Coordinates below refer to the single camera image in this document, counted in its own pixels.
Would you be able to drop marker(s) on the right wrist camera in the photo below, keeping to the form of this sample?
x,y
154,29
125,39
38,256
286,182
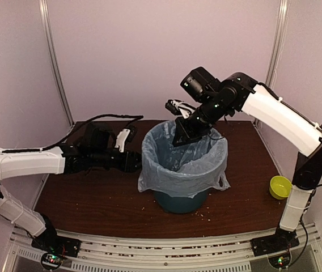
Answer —
x,y
200,85

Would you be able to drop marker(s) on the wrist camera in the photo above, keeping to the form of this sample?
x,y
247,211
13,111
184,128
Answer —
x,y
97,135
200,85

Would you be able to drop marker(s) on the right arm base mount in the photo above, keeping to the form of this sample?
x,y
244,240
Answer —
x,y
281,240

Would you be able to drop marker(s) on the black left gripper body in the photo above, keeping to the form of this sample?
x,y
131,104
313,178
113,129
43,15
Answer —
x,y
102,160

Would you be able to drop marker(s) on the teal plastic trash bin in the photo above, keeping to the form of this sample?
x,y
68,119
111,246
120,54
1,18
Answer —
x,y
180,205

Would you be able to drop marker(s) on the aluminium corner post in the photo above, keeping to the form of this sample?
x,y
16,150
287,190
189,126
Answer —
x,y
279,40
45,18

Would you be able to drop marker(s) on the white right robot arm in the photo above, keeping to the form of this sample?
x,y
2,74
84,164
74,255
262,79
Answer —
x,y
241,93

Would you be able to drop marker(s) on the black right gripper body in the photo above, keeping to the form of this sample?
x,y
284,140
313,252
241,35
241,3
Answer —
x,y
210,112

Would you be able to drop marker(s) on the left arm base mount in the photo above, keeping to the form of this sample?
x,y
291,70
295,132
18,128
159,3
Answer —
x,y
57,248

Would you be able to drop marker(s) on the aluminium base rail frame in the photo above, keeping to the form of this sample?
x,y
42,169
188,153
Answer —
x,y
218,253

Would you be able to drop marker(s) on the yellow plastic bowl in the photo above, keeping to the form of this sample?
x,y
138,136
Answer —
x,y
280,187

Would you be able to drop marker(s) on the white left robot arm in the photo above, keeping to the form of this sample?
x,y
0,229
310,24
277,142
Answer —
x,y
59,160

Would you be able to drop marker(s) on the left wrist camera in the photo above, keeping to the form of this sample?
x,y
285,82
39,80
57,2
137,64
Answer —
x,y
97,135

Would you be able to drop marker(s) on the right aluminium corner post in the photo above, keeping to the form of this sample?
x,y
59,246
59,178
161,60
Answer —
x,y
279,40

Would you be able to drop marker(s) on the translucent grey plastic bag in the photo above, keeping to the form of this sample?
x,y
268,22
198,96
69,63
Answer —
x,y
186,170

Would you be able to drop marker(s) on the left aluminium corner post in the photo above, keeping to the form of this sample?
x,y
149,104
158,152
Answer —
x,y
45,18

